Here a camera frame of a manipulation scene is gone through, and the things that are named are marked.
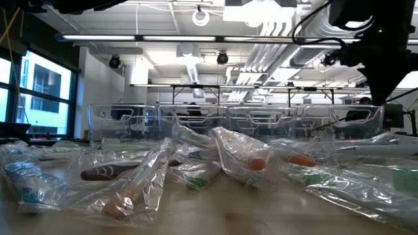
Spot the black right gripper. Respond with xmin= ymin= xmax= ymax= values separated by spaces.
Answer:
xmin=339 ymin=32 xmax=418 ymax=106

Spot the person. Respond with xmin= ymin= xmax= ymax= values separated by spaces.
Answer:
xmin=346 ymin=96 xmax=373 ymax=122

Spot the black monitor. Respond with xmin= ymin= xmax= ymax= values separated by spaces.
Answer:
xmin=383 ymin=103 xmax=405 ymax=129

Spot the clear plastic bin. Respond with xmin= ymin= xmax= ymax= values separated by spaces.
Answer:
xmin=295 ymin=104 xmax=385 ymax=141
xmin=87 ymin=104 xmax=161 ymax=148
xmin=158 ymin=104 xmax=231 ymax=144
xmin=228 ymin=106 xmax=300 ymax=141

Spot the purple white toothbrush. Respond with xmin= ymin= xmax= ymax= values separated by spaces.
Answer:
xmin=80 ymin=159 xmax=182 ymax=182

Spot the long ceiling light bar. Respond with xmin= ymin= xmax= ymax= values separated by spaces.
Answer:
xmin=55 ymin=32 xmax=418 ymax=46

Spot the large window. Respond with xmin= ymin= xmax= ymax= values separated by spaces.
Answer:
xmin=0 ymin=48 xmax=79 ymax=138

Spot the dark flat object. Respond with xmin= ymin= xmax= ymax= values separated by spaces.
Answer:
xmin=0 ymin=121 xmax=32 ymax=141

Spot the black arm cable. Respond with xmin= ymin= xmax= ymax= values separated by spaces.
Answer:
xmin=306 ymin=86 xmax=418 ymax=134

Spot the white ceiling duct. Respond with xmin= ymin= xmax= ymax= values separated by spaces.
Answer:
xmin=176 ymin=42 xmax=201 ymax=84

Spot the white cable coil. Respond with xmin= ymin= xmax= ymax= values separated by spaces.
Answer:
xmin=191 ymin=8 xmax=211 ymax=27

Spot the yellow cable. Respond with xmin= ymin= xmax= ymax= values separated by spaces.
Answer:
xmin=0 ymin=0 xmax=25 ymax=45

